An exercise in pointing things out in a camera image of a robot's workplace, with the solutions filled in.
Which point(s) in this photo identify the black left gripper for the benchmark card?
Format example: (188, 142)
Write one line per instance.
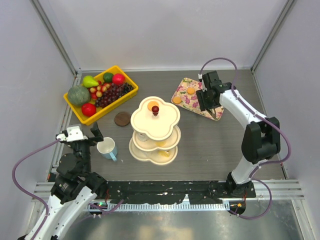
(98, 135)

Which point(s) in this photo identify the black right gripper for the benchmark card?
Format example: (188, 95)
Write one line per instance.
(203, 104)

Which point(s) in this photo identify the orange biscuit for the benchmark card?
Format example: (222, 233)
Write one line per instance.
(177, 100)
(151, 104)
(190, 90)

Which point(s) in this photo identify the cream three-tier cake stand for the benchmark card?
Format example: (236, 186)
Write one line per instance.
(160, 124)

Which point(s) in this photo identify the yellow dome cake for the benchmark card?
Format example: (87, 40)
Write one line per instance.
(160, 143)

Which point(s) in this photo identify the yellow swiss roll cake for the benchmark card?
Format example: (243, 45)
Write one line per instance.
(164, 153)

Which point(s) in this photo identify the metal serving tongs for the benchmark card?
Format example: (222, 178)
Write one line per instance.
(214, 114)

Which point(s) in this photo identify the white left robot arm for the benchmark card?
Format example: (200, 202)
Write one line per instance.
(75, 186)

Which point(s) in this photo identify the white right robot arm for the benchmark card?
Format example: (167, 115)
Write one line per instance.
(261, 140)

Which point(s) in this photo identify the blue white mug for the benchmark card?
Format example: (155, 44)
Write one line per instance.
(108, 149)

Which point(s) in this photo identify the floral serving tray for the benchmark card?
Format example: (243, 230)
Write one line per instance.
(190, 101)

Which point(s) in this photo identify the red apple front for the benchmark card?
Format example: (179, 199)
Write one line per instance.
(88, 109)

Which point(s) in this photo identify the red apple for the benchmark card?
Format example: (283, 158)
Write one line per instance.
(118, 79)
(88, 109)

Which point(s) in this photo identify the brown round coaster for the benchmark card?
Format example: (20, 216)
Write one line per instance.
(122, 119)

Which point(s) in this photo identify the grey white cream cake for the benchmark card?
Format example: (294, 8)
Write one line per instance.
(142, 137)

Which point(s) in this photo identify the red yellow cherries cluster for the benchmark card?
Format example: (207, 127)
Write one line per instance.
(98, 91)

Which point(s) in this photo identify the green melon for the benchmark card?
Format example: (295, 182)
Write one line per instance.
(78, 95)

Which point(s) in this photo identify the purple grape bunch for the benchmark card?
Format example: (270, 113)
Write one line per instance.
(112, 94)

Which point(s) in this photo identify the green pear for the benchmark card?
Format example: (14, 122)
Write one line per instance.
(89, 82)

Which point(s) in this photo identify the green lime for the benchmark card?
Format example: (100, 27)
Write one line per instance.
(108, 77)

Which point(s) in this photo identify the red apple back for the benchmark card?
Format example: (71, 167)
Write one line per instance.
(118, 79)

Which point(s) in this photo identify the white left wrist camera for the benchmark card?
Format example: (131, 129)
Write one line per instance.
(71, 134)

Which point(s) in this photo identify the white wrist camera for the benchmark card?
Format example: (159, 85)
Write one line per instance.
(200, 79)
(71, 134)

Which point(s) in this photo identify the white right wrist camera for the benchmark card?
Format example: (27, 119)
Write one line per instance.
(200, 79)

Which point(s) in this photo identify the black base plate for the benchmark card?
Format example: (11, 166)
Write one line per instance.
(174, 192)

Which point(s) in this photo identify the white cable duct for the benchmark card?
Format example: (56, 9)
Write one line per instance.
(184, 206)

